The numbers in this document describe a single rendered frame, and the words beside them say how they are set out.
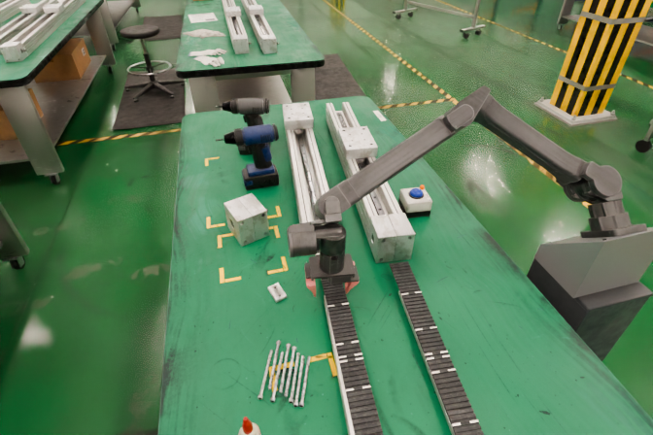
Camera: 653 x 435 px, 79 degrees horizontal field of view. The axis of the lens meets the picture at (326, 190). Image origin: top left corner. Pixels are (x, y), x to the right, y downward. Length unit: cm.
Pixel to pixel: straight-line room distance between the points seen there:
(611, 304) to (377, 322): 59
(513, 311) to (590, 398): 22
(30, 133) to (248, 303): 233
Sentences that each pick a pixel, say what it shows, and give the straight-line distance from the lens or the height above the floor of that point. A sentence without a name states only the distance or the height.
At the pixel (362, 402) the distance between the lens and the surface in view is 85.
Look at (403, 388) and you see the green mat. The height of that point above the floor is 78.
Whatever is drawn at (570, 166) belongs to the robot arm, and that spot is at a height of 106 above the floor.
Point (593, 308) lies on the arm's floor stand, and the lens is 120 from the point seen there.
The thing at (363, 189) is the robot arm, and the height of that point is 107.
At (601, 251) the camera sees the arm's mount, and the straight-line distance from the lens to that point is 110.
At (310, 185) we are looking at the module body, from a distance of 129.
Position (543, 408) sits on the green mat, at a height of 78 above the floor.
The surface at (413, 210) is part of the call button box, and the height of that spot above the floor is 81.
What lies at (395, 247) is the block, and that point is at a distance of 109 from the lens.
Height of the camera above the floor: 158
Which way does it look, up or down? 36 degrees down
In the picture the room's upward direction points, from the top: straight up
